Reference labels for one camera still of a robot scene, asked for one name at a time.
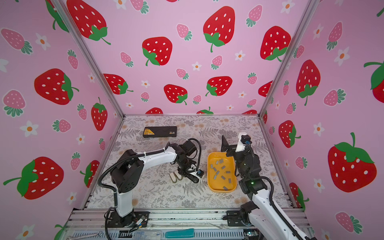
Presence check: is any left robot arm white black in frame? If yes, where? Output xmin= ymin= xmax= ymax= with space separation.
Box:
xmin=98 ymin=138 xmax=204 ymax=230

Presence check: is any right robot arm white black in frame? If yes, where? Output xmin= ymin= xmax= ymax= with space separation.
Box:
xmin=221 ymin=133 xmax=310 ymax=240

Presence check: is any beige eraser left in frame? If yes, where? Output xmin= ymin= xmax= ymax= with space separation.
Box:
xmin=169 ymin=172 xmax=178 ymax=183

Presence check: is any yellow plastic tray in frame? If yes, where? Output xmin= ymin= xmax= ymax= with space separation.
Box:
xmin=207 ymin=152 xmax=237 ymax=193

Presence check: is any black tool case yellow label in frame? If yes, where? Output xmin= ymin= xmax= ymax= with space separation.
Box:
xmin=143 ymin=126 xmax=178 ymax=138

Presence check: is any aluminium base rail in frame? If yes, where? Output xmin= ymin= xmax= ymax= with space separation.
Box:
xmin=59 ymin=209 xmax=259 ymax=240

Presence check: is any teal handled tool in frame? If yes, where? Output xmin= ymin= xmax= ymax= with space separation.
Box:
xmin=165 ymin=229 xmax=195 ymax=239

